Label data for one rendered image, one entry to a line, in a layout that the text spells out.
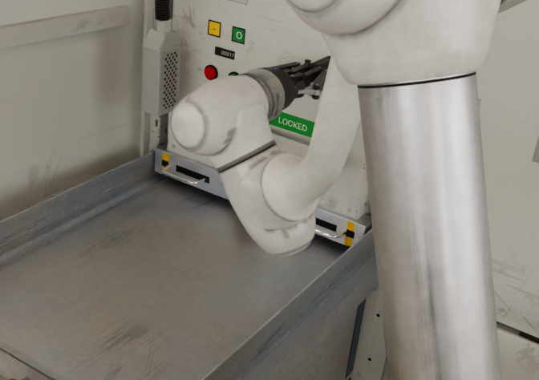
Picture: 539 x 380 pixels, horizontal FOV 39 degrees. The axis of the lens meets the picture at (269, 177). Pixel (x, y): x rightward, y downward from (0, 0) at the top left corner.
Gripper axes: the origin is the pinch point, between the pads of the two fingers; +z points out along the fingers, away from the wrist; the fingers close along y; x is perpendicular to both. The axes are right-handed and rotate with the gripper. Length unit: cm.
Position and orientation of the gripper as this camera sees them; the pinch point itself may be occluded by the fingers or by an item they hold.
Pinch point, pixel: (322, 67)
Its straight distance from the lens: 145.4
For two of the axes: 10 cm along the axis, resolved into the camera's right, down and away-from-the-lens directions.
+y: 8.4, 3.1, -4.4
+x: 1.0, -8.9, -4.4
